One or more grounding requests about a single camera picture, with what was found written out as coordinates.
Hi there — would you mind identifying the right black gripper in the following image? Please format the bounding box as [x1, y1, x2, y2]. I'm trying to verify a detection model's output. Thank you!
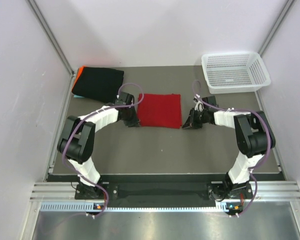
[182, 107, 209, 130]

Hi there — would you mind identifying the red t shirt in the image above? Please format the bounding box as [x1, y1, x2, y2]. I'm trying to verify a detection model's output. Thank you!
[137, 93, 182, 129]

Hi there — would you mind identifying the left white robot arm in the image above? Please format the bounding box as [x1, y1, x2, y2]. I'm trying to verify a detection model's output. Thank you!
[57, 92, 140, 200]

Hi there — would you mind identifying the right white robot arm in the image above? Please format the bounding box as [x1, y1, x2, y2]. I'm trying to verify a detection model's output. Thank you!
[182, 95, 276, 201]

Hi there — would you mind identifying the folded black t shirt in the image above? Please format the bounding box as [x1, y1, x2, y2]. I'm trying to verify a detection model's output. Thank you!
[71, 66, 124, 104]

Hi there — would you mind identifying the folded light blue t shirt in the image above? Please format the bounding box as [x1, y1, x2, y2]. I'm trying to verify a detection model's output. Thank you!
[73, 94, 85, 99]

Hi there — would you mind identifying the folded orange t shirt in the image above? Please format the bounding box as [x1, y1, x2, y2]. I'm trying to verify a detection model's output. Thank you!
[71, 65, 86, 90]

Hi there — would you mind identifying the white plastic basket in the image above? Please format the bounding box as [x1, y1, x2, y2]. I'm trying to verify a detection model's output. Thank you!
[201, 51, 271, 95]

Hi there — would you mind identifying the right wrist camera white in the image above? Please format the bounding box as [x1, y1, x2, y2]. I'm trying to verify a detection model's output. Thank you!
[193, 98, 204, 112]

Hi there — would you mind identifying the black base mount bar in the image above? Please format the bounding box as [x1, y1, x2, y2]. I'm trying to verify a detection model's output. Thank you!
[74, 174, 253, 207]

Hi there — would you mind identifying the grey slotted cable duct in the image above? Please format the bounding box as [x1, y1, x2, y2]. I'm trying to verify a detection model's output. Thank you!
[40, 201, 242, 213]

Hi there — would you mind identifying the left aluminium frame post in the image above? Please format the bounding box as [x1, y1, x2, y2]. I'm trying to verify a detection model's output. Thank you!
[25, 0, 74, 76]

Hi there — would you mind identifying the aluminium frame post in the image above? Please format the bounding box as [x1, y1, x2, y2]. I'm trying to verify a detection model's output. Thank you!
[25, 0, 74, 76]
[258, 0, 296, 57]

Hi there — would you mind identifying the right aluminium frame post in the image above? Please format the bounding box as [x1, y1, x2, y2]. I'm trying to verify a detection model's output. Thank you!
[258, 0, 296, 57]

